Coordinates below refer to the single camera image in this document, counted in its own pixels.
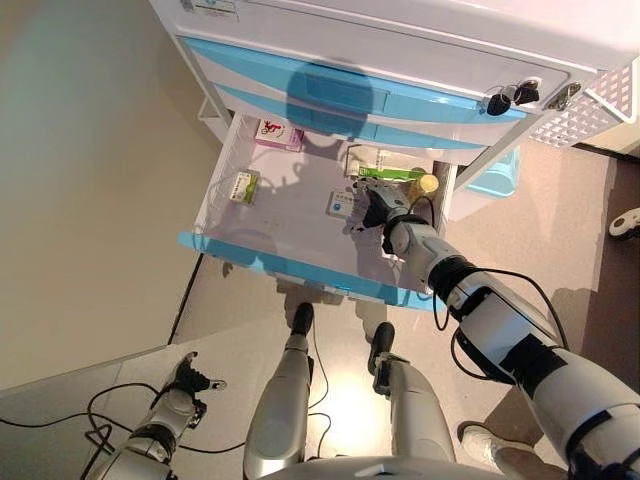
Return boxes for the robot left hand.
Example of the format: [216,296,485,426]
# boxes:
[164,351,227,396]

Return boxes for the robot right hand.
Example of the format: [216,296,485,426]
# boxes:
[343,177,416,236]

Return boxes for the white blue medicine box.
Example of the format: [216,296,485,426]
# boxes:
[325,189,364,220]

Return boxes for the large blue-fronted cart drawer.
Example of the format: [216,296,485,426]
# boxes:
[177,112,459,314]

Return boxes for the yellow medicine bottle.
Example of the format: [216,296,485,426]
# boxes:
[407,172,441,201]

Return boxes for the pink white medicine box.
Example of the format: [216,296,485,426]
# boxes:
[254,118,305,153]

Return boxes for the small green medicine box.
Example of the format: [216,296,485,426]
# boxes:
[228,170,261,206]

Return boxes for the long green white box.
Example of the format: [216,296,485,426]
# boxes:
[344,144,431,184]

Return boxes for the robot left leg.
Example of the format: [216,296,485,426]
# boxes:
[242,302,316,474]

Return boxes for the robot leg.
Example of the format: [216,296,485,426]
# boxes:
[367,321,456,466]
[242,302,316,474]

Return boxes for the white bin with blue lid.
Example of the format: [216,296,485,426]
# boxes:
[449,147,521,221]

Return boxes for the black keys in lock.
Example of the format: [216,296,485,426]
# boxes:
[484,79,542,119]

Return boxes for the white blue medical cart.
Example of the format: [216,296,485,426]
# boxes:
[149,0,640,311]

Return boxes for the silver cart latch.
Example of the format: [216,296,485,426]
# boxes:
[545,82,581,110]

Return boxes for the robot right leg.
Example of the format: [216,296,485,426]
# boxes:
[367,321,456,466]

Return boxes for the grey robot torso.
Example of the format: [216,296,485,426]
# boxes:
[239,449,506,480]

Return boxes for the white perforated basket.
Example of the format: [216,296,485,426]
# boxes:
[527,59,640,147]

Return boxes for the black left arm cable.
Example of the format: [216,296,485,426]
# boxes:
[0,382,169,480]

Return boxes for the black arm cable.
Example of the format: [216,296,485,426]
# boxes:
[0,382,169,480]
[407,194,571,386]

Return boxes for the black floor cable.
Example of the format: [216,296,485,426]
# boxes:
[305,349,346,459]

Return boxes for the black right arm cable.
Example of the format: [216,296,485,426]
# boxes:
[407,194,571,386]

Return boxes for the white wire side rack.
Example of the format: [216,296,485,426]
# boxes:
[196,92,224,124]

